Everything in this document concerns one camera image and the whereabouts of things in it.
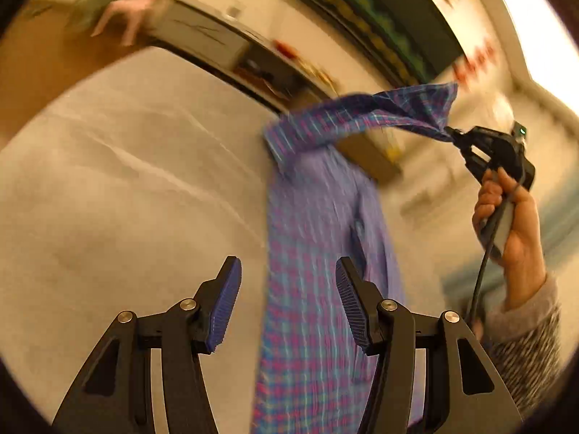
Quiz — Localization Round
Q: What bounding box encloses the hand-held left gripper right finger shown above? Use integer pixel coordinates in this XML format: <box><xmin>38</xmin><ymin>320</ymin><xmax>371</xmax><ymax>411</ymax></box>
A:
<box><xmin>335</xmin><ymin>256</ymin><xmax>524</xmax><ymax>434</ymax></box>

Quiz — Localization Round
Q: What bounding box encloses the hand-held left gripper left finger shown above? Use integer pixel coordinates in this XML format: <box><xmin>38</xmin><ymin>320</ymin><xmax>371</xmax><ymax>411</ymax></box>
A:
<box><xmin>52</xmin><ymin>255</ymin><xmax>243</xmax><ymax>434</ymax></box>

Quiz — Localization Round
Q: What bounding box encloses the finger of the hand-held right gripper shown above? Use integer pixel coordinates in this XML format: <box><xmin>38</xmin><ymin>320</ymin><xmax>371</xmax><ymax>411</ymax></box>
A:
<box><xmin>456</xmin><ymin>143</ymin><xmax>487</xmax><ymax>185</ymax></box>
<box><xmin>445</xmin><ymin>127</ymin><xmax>477</xmax><ymax>144</ymax></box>

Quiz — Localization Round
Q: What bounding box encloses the blue purple plaid shirt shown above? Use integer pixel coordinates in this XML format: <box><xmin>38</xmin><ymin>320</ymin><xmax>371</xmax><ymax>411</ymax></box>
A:
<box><xmin>251</xmin><ymin>81</ymin><xmax>460</xmax><ymax>434</ymax></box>

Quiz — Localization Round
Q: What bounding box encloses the person's right forearm grey sleeve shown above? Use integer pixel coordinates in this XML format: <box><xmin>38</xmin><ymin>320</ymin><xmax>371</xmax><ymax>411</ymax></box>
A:
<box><xmin>475</xmin><ymin>274</ymin><xmax>564</xmax><ymax>418</ymax></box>

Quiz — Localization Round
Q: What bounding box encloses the person's right hand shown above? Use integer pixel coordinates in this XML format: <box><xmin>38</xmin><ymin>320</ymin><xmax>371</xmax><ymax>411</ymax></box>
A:
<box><xmin>472</xmin><ymin>167</ymin><xmax>549</xmax><ymax>314</ymax></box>

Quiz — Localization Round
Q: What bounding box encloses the brown cardboard box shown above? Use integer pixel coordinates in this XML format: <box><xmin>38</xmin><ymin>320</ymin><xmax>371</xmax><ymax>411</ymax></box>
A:
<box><xmin>335</xmin><ymin>132</ymin><xmax>403</xmax><ymax>184</ymax></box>

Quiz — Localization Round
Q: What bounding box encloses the white bed sheet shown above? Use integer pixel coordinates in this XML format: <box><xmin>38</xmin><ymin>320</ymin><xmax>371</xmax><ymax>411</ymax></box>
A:
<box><xmin>0</xmin><ymin>47</ymin><xmax>453</xmax><ymax>434</ymax></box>

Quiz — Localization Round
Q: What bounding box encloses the grey bedside cabinet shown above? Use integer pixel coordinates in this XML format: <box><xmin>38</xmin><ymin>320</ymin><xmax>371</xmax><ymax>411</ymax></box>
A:
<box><xmin>145</xmin><ymin>0</ymin><xmax>345</xmax><ymax>114</ymax></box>

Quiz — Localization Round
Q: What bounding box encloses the pink doll with green hair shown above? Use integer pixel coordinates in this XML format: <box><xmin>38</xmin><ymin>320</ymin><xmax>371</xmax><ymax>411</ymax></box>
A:
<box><xmin>67</xmin><ymin>0</ymin><xmax>177</xmax><ymax>47</ymax></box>

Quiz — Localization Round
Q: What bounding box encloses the red wall decoration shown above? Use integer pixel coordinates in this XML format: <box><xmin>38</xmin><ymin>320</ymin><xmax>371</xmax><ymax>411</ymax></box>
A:
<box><xmin>451</xmin><ymin>36</ymin><xmax>501</xmax><ymax>93</ymax></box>

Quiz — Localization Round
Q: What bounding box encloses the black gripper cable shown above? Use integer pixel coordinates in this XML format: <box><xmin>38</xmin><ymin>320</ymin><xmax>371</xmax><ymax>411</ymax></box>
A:
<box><xmin>465</xmin><ymin>176</ymin><xmax>522</xmax><ymax>327</ymax></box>

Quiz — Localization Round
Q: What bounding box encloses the dark wall poster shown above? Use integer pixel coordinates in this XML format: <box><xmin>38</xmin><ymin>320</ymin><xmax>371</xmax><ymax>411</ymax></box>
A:
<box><xmin>284</xmin><ymin>0</ymin><xmax>466</xmax><ymax>88</ymax></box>

